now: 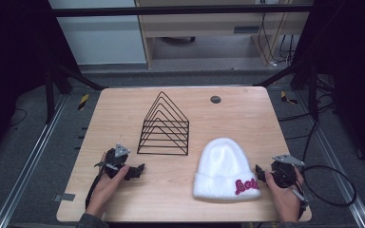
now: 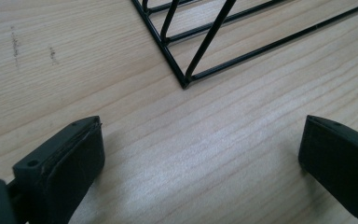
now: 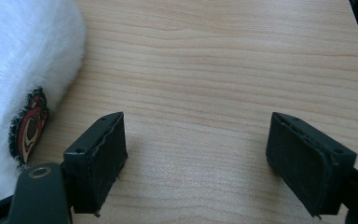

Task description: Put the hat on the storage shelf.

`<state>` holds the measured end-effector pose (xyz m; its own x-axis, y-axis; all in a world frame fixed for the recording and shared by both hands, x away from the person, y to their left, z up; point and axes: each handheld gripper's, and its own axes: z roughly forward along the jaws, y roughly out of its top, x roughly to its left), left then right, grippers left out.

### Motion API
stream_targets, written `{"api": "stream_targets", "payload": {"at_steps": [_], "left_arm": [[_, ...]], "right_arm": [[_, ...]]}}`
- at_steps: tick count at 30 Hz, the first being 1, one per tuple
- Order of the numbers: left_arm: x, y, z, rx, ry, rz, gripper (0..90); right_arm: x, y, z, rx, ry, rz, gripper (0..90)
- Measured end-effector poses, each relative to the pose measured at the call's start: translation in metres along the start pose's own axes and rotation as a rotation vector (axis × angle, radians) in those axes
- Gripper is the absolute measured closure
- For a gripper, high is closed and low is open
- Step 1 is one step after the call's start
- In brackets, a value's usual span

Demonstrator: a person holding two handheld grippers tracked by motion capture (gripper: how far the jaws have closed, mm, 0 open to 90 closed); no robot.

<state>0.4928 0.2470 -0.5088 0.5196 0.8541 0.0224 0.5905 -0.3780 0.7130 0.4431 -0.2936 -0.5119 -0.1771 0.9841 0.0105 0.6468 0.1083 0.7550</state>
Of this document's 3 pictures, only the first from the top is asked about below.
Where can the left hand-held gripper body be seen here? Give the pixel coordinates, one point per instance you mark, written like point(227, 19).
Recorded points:
point(114, 161)

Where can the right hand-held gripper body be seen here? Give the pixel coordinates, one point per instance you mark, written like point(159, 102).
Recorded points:
point(284, 172)

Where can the white knit beanie pink lettering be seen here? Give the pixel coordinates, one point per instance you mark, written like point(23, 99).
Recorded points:
point(223, 171)

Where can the person's right hand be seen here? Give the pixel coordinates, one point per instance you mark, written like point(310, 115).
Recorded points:
point(283, 199)

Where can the person's left hand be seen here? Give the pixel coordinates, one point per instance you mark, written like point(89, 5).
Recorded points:
point(105, 190)

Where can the grey tape strip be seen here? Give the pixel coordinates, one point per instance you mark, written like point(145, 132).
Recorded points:
point(64, 197)

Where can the yellow black striped tape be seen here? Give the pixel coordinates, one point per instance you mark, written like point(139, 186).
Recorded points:
point(287, 98)
point(83, 102)

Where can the grey round table grommet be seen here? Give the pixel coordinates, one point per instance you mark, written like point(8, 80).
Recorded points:
point(215, 99)

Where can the black metal stand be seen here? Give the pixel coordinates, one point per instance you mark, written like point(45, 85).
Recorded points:
point(304, 79)
point(60, 79)

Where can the white cabinet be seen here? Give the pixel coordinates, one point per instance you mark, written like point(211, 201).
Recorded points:
point(104, 38)

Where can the metal floor rail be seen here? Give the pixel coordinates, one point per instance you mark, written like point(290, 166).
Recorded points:
point(336, 158)
point(28, 161)

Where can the black horizontal frame bar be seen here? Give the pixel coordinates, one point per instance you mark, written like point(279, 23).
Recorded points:
point(171, 10)

